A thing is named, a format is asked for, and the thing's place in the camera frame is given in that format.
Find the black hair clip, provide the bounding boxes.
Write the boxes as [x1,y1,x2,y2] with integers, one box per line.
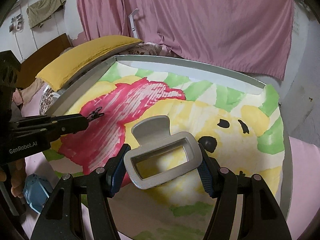
[86,107,104,122]

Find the grey tray box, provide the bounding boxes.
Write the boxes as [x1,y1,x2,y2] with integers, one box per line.
[45,55,292,215]

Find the silver hair claw clip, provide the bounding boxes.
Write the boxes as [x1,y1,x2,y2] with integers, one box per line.
[124,115,202,190]

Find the brown wooden headboard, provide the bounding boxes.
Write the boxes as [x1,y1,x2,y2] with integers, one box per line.
[16,33,72,89]

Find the cartoon bear towel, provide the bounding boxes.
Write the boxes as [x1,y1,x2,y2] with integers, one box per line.
[44,62,285,239]

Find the yellow pillow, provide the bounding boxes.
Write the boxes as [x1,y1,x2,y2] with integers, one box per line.
[36,35,142,92]

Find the white window handle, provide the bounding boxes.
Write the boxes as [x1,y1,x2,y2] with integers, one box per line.
[128,8,139,38]

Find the pink curtain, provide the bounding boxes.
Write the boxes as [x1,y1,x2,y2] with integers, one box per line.
[76,0,293,80]

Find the olive green hanging cloth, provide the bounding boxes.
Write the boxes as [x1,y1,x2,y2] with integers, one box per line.
[26,0,67,29]

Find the left hand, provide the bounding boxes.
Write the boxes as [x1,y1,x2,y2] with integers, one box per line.
[1,159,27,199]

